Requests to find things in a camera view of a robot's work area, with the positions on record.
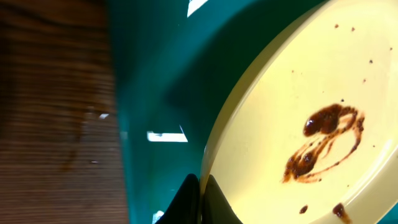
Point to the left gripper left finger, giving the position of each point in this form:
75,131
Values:
183,209

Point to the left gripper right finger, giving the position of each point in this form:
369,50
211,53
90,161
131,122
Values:
215,208

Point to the yellow plate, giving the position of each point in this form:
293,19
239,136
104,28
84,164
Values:
309,132

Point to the teal plastic tray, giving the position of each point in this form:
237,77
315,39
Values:
176,63

